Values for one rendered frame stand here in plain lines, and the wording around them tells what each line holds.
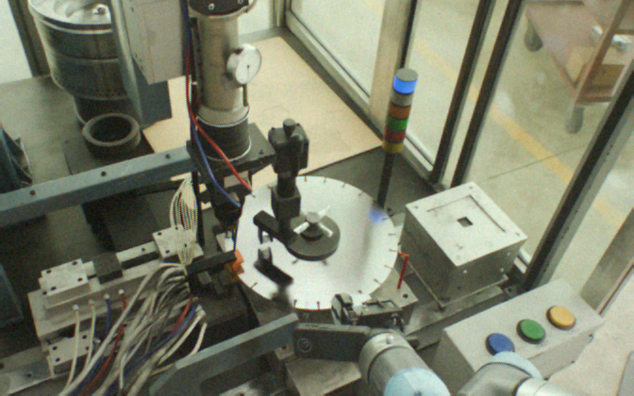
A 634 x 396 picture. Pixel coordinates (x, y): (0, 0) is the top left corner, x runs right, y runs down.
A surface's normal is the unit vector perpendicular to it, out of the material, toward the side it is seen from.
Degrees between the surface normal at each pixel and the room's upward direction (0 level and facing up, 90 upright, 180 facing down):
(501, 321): 0
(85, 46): 90
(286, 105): 0
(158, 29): 90
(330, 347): 61
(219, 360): 90
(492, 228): 0
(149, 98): 90
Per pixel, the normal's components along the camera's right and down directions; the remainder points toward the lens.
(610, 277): -0.89, 0.29
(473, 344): 0.05, -0.71
